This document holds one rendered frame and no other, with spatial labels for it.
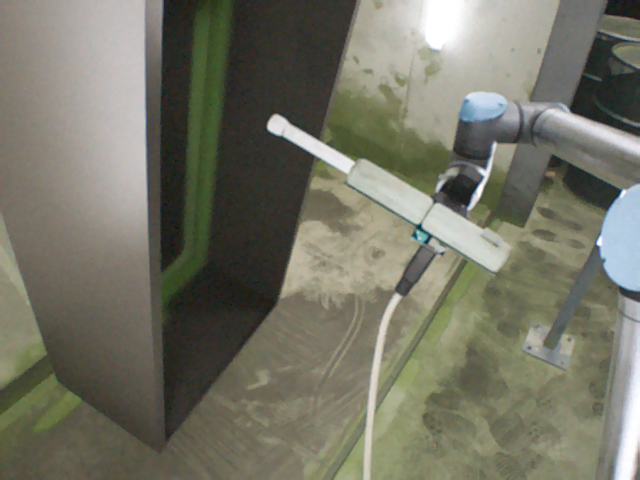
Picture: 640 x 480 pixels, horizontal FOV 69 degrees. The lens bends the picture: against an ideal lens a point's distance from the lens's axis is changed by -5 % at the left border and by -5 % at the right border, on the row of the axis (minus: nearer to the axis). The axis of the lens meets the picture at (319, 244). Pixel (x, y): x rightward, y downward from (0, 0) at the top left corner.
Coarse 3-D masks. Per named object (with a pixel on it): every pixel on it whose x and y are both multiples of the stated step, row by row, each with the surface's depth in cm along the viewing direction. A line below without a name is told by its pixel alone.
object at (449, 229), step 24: (312, 144) 87; (360, 168) 85; (360, 192) 87; (384, 192) 84; (408, 192) 84; (408, 216) 84; (432, 216) 82; (456, 216) 83; (432, 240) 85; (456, 240) 82; (480, 240) 81; (408, 264) 91; (480, 264) 83; (504, 264) 80; (408, 288) 94
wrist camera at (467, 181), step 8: (464, 168) 88; (472, 168) 88; (456, 176) 89; (464, 176) 88; (472, 176) 87; (480, 176) 88; (456, 184) 91; (464, 184) 89; (472, 184) 88; (480, 184) 88; (448, 192) 95; (456, 192) 94; (464, 192) 92; (472, 192) 91; (464, 200) 94
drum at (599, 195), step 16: (608, 64) 263; (624, 64) 249; (608, 80) 263; (624, 80) 251; (608, 96) 263; (624, 96) 253; (592, 112) 280; (608, 112) 264; (624, 112) 256; (624, 128) 260; (576, 176) 297; (592, 176) 285; (576, 192) 299; (592, 192) 289; (608, 192) 282; (592, 208) 292; (608, 208) 288
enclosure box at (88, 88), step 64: (0, 0) 52; (64, 0) 48; (128, 0) 44; (192, 0) 102; (256, 0) 103; (320, 0) 97; (0, 64) 59; (64, 64) 53; (128, 64) 49; (192, 64) 114; (256, 64) 113; (320, 64) 105; (0, 128) 67; (64, 128) 60; (128, 128) 54; (192, 128) 129; (256, 128) 124; (320, 128) 115; (0, 192) 79; (64, 192) 69; (128, 192) 61; (192, 192) 146; (256, 192) 137; (64, 256) 81; (128, 256) 71; (192, 256) 168; (256, 256) 153; (64, 320) 98; (128, 320) 83; (192, 320) 150; (256, 320) 156; (64, 384) 125; (128, 384) 101; (192, 384) 136
